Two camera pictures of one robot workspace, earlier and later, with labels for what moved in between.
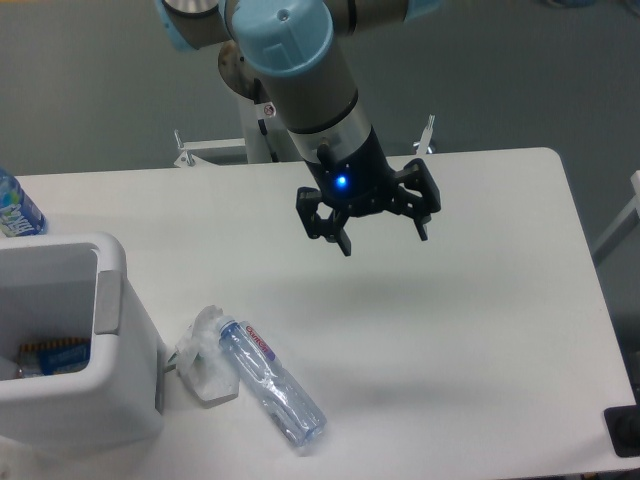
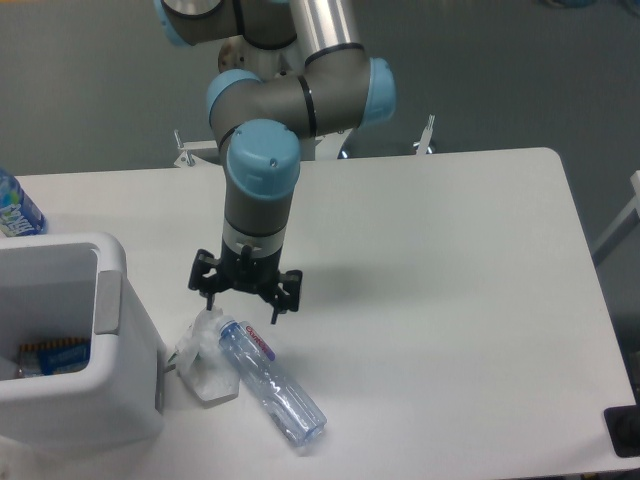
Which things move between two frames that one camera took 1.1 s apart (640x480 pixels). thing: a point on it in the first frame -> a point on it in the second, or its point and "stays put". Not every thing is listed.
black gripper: x=360 y=181 -> x=246 y=270
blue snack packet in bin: x=54 y=357 stays put
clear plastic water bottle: x=285 y=401 stays put
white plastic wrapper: x=201 y=362 stays put
